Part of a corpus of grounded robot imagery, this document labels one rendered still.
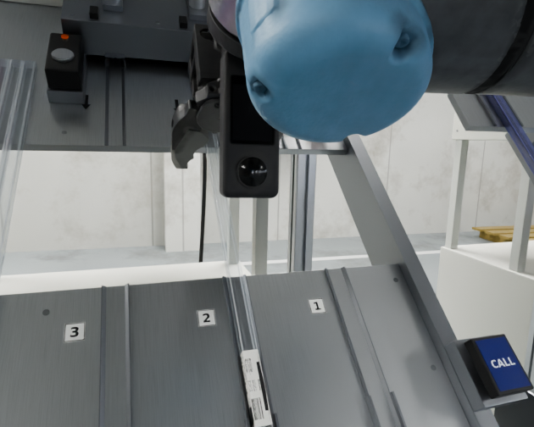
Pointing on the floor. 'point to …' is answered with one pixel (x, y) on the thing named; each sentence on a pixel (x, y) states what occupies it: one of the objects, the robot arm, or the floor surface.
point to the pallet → (499, 234)
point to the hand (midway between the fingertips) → (216, 168)
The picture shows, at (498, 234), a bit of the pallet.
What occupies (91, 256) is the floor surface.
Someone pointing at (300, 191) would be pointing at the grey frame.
